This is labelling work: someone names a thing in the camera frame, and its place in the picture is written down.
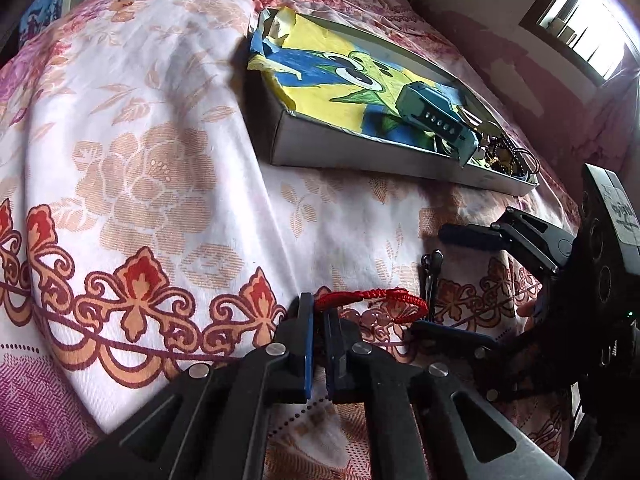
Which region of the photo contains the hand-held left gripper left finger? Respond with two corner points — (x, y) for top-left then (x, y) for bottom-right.
(60, 293), (316, 480)

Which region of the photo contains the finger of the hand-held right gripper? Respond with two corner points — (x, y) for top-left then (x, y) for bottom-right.
(438, 206), (577, 275)
(410, 320), (531, 366)

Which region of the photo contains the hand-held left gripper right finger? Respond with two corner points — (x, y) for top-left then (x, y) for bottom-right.
(324, 306), (571, 480)

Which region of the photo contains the black hair clip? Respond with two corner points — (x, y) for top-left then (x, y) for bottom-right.
(421, 250), (446, 307)

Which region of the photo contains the red string bracelet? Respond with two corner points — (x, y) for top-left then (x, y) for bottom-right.
(314, 287), (430, 324)

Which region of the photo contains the yellow bead hair tie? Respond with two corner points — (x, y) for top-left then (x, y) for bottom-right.
(494, 146), (542, 179)

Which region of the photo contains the black bead necklace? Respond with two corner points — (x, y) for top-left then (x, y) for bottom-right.
(480, 132), (519, 171)

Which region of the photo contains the grey cardboard box lid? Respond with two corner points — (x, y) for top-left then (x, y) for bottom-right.
(247, 6), (542, 197)

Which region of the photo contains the person's right hand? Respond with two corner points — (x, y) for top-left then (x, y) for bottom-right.
(517, 300), (541, 333)

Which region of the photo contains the bronze hair comb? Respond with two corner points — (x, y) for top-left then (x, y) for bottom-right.
(457, 107), (502, 134)

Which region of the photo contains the cartoon print paper lining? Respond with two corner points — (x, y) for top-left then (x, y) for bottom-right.
(249, 8), (482, 152)

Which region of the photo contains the window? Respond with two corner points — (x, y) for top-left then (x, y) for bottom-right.
(519, 0), (634, 84)

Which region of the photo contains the floral pink bed sheet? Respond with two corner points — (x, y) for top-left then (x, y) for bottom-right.
(0, 0), (591, 480)

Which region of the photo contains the blue dotted curtain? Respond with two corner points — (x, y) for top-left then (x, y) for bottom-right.
(19, 0), (69, 42)

